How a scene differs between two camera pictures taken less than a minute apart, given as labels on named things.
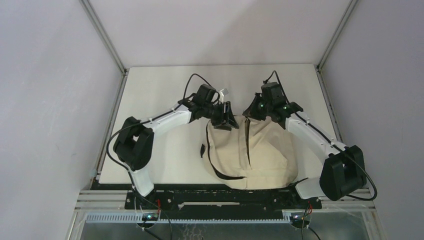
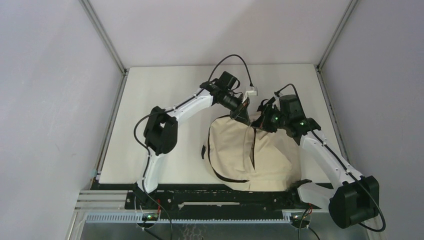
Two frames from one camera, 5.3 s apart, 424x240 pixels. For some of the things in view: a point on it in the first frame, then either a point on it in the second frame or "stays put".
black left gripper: (226, 120) to (239, 112)
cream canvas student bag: (259, 154) stays put
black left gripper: (175, 196) stays put
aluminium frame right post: (336, 34) stays put
